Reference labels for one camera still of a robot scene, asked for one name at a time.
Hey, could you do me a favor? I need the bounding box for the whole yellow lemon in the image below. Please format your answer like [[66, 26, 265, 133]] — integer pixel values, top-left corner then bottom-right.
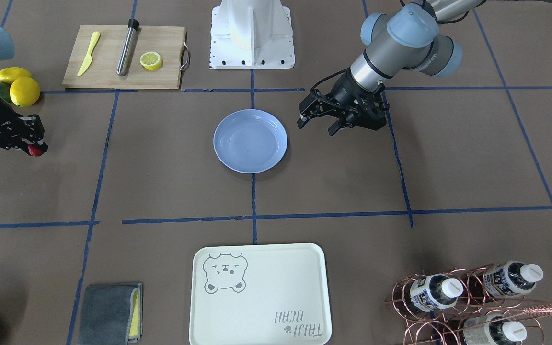
[[10, 77, 41, 107]]

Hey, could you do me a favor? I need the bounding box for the red strawberry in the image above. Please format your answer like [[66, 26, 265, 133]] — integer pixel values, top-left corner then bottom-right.
[[28, 144, 44, 157]]

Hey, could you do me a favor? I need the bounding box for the lemon half slice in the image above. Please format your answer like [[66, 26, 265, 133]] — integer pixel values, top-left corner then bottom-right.
[[139, 52, 163, 70]]

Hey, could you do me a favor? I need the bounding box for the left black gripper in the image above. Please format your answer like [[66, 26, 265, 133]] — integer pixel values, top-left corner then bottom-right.
[[297, 69, 388, 136]]

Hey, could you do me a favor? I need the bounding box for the steel black handled rod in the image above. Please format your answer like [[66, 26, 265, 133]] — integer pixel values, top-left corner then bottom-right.
[[116, 18, 140, 76]]

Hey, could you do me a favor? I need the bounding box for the grey yellow folded cloth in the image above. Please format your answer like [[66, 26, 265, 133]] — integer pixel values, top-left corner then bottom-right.
[[77, 282, 144, 345]]

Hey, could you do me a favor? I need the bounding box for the yellow plastic knife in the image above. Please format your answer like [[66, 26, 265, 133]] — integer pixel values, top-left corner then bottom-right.
[[77, 31, 101, 77]]

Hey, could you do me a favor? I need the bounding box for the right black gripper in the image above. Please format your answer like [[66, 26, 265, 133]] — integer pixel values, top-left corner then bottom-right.
[[0, 98, 48, 154]]

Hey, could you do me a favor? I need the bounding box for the blue round plate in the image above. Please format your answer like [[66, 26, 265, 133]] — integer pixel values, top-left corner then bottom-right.
[[213, 109, 288, 174]]

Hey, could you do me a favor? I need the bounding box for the copper wire bottle rack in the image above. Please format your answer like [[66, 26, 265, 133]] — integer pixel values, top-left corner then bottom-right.
[[385, 274, 552, 345]]

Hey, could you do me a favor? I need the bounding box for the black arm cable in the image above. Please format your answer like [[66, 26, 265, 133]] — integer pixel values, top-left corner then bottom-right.
[[310, 67, 353, 96]]

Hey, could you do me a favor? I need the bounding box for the cream bear tray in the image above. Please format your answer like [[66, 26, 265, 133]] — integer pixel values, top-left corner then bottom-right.
[[189, 243, 333, 345]]

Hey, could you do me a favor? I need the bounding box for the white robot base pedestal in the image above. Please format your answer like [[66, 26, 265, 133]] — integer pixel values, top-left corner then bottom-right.
[[209, 0, 296, 70]]

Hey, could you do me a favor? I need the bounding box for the green lime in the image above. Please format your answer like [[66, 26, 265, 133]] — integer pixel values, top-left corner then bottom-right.
[[0, 81, 12, 103]]

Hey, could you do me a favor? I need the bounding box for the wooden cutting board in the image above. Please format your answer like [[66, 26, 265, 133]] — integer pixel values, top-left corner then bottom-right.
[[62, 25, 187, 90]]

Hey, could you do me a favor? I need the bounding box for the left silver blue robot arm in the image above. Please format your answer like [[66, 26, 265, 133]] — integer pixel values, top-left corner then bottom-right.
[[297, 0, 484, 136]]

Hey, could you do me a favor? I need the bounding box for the drink bottle white cap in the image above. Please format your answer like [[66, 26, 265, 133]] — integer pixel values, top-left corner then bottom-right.
[[406, 274, 464, 314]]

